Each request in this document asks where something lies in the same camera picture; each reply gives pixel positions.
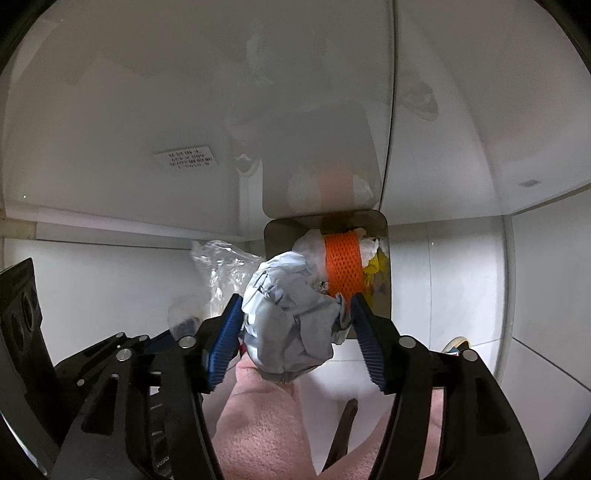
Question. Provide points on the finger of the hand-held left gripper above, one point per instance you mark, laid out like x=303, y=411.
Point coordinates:
x=92, y=355
x=159, y=424

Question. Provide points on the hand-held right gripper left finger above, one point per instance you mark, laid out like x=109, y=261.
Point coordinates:
x=226, y=341

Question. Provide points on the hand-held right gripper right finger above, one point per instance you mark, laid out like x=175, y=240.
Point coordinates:
x=371, y=350

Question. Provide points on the metal rimmed waste bin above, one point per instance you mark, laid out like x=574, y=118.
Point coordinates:
x=381, y=314

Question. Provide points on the grey paper ball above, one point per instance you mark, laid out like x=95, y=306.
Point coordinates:
x=295, y=318

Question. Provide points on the clear plastic bag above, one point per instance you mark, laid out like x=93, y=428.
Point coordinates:
x=221, y=272

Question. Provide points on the pink fleece clothing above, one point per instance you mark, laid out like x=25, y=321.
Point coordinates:
x=258, y=415

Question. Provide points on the yellow wrapper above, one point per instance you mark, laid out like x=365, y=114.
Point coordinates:
x=377, y=270

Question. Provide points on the white rimmed object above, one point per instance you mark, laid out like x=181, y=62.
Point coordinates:
x=459, y=344

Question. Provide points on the orange foam mesh net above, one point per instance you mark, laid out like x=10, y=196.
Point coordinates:
x=342, y=263

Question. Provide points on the white crumpled tissue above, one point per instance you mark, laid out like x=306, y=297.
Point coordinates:
x=371, y=244
x=311, y=247

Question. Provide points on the white label sticker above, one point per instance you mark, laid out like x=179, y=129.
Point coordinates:
x=184, y=158

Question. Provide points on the white glossy cabinet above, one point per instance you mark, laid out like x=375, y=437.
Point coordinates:
x=115, y=92

